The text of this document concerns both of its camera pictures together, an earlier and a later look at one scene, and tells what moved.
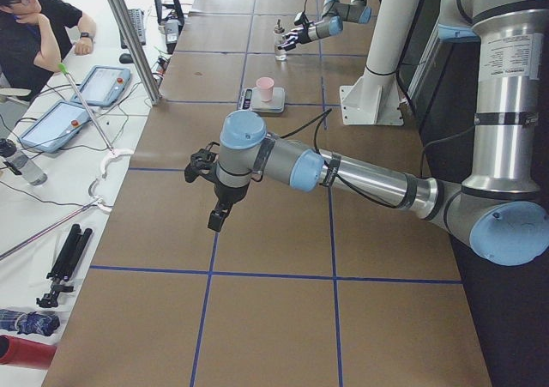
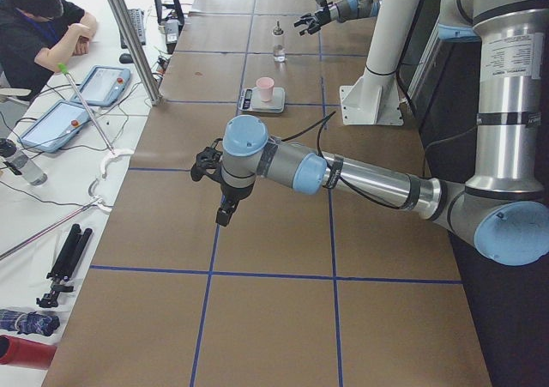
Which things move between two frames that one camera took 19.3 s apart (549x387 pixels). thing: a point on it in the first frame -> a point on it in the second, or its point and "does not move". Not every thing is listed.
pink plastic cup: x=266 y=85 does not move
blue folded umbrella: x=33 y=323 does not move
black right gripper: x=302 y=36 -> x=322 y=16
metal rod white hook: x=94 y=202 does not move
